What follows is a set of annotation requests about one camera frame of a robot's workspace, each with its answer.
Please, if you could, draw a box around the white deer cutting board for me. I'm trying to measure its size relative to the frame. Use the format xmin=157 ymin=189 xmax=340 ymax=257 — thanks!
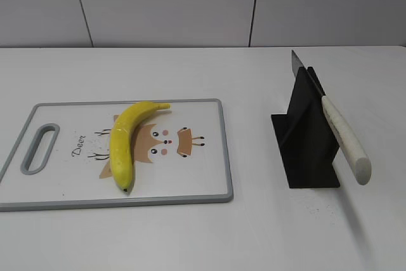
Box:
xmin=1 ymin=99 xmax=233 ymax=211

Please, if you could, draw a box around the white-handled kitchen knife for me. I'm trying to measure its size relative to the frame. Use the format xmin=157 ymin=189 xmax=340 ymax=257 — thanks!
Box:
xmin=291 ymin=52 xmax=372 ymax=185

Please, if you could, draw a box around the black knife stand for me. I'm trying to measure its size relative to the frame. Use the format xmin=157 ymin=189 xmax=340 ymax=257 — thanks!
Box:
xmin=271 ymin=67 xmax=340 ymax=188

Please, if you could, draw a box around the yellow plastic banana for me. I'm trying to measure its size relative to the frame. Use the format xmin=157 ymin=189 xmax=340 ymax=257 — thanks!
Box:
xmin=109 ymin=101 xmax=171 ymax=192

